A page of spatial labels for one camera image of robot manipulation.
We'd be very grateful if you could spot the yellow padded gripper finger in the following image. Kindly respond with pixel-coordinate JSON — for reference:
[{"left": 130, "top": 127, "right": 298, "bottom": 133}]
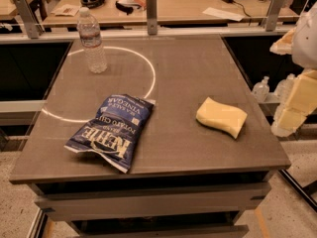
[
  {"left": 271, "top": 69, "right": 317, "bottom": 137},
  {"left": 269, "top": 28, "right": 295, "bottom": 56}
]

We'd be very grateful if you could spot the yellow sponge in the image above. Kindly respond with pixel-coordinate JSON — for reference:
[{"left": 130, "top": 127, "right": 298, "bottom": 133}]
[{"left": 196, "top": 97, "right": 248, "bottom": 139}]

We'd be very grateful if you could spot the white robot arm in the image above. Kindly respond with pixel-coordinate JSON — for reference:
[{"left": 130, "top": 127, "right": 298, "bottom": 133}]
[{"left": 269, "top": 2, "right": 317, "bottom": 137}]

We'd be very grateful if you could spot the small clear bottle right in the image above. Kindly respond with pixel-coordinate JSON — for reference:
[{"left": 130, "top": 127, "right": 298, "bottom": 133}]
[{"left": 273, "top": 73, "right": 295, "bottom": 100}]

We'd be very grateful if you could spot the small clear bottle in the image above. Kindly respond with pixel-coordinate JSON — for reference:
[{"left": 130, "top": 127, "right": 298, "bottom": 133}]
[
  {"left": 273, "top": 73, "right": 295, "bottom": 100},
  {"left": 252, "top": 76, "right": 269, "bottom": 102}
]

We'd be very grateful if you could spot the small clear bottle left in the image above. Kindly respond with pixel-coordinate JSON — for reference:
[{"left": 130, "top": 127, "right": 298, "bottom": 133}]
[{"left": 252, "top": 76, "right": 269, "bottom": 102}]

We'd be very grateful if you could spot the white paper sheet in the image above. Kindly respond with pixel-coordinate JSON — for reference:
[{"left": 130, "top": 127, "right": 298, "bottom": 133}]
[{"left": 203, "top": 7, "right": 244, "bottom": 22}]

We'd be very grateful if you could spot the blue Kettle chips bag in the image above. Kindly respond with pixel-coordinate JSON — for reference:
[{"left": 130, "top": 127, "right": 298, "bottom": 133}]
[{"left": 64, "top": 94, "right": 155, "bottom": 173}]

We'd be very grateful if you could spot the clear plastic water bottle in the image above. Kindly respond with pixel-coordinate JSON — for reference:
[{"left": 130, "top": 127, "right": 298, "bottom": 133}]
[{"left": 77, "top": 7, "right": 107, "bottom": 73}]

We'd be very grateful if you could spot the small paper card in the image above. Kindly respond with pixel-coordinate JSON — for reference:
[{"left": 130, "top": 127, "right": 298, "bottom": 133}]
[{"left": 53, "top": 4, "right": 79, "bottom": 17}]

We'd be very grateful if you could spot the grey metal bracket right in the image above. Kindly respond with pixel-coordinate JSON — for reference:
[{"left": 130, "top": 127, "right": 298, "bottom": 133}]
[{"left": 262, "top": 0, "right": 285, "bottom": 32}]

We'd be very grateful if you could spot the grey metal bracket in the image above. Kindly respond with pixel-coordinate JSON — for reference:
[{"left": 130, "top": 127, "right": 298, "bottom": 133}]
[
  {"left": 262, "top": 0, "right": 285, "bottom": 32},
  {"left": 146, "top": 0, "right": 158, "bottom": 35},
  {"left": 13, "top": 0, "right": 43, "bottom": 39}
]

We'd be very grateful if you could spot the grey metal bracket middle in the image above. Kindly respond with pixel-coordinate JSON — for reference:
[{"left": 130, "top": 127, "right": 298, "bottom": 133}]
[{"left": 146, "top": 0, "right": 158, "bottom": 35}]

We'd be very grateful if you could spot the grey metal bracket left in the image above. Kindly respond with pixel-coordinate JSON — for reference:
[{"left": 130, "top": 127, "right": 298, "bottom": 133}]
[{"left": 13, "top": 0, "right": 43, "bottom": 39}]

